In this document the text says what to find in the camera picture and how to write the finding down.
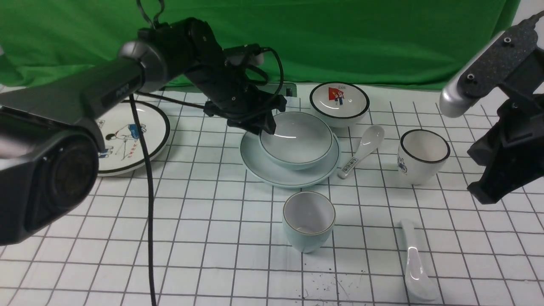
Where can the plain white ceramic spoon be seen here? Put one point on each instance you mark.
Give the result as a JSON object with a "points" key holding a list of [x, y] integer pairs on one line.
{"points": [[417, 281]]}

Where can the green backdrop cloth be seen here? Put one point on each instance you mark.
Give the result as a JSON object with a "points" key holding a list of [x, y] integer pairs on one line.
{"points": [[400, 43]]}

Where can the pale blue cup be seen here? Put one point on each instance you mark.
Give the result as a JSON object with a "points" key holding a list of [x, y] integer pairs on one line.
{"points": [[308, 220]]}

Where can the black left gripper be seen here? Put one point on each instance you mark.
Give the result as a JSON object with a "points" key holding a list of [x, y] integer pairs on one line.
{"points": [[234, 96]]}

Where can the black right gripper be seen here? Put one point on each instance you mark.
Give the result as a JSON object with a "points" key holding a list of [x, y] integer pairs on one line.
{"points": [[512, 150]]}

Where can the pale blue plate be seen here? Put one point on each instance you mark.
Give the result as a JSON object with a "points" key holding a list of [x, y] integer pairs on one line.
{"points": [[260, 166]]}

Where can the pale blue bowl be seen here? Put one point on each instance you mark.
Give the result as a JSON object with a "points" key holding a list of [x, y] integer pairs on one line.
{"points": [[299, 141]]}

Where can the white bowl red picture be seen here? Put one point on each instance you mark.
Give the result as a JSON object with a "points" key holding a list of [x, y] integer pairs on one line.
{"points": [[339, 104]]}

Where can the white cup black rim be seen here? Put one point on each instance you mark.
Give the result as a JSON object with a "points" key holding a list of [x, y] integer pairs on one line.
{"points": [[421, 155]]}

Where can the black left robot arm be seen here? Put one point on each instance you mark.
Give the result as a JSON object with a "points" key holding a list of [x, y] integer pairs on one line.
{"points": [[49, 136]]}

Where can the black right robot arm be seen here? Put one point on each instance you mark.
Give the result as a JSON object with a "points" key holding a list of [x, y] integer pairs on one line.
{"points": [[512, 57]]}

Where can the white plate cartoon picture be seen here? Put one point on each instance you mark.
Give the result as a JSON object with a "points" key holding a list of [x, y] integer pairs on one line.
{"points": [[123, 150]]}

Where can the white patterned-handle spoon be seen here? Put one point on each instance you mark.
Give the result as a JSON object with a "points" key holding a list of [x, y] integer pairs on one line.
{"points": [[370, 141]]}

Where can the white grid tablecloth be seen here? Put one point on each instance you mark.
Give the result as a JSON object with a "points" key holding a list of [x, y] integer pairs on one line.
{"points": [[219, 239]]}

